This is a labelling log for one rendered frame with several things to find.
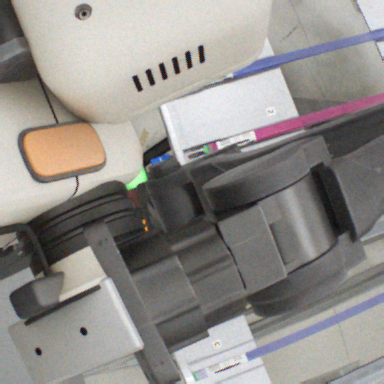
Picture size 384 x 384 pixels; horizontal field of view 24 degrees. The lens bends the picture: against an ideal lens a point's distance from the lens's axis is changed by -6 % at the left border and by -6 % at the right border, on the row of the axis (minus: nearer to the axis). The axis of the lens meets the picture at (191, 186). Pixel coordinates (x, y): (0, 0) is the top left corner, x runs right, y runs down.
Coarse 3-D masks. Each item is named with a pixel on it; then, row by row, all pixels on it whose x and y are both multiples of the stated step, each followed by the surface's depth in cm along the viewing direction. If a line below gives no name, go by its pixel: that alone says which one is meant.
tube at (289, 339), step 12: (372, 300) 127; (348, 312) 126; (360, 312) 127; (324, 324) 126; (288, 336) 126; (300, 336) 126; (264, 348) 125; (276, 348) 125; (228, 360) 125; (240, 360) 125; (204, 372) 124; (216, 372) 124
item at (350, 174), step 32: (256, 160) 69; (288, 160) 63; (320, 160) 67; (352, 160) 68; (224, 192) 63; (256, 192) 62; (320, 192) 70; (352, 192) 67; (352, 224) 67; (320, 256) 64; (352, 256) 67; (288, 288) 63; (320, 288) 63
